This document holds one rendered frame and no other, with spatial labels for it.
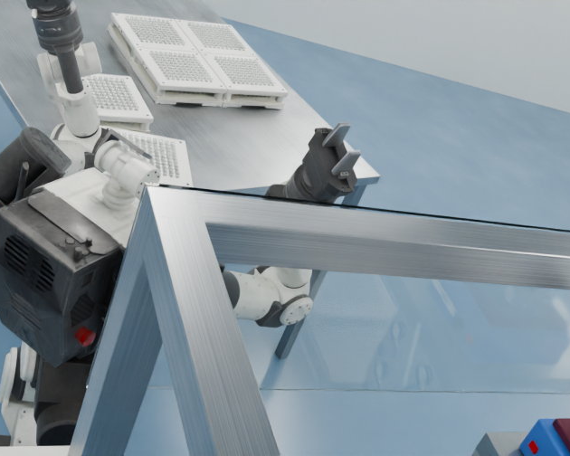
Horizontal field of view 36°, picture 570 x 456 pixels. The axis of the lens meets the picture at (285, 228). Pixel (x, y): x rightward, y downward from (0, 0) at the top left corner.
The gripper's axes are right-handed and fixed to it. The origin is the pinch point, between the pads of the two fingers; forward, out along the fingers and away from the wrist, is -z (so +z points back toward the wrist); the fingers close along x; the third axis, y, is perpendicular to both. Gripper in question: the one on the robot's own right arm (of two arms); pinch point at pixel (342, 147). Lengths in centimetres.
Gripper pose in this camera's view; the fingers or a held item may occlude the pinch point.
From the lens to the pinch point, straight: 142.7
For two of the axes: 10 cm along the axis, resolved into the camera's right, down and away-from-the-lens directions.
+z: -3.4, 4.7, 8.1
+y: 8.9, -1.0, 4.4
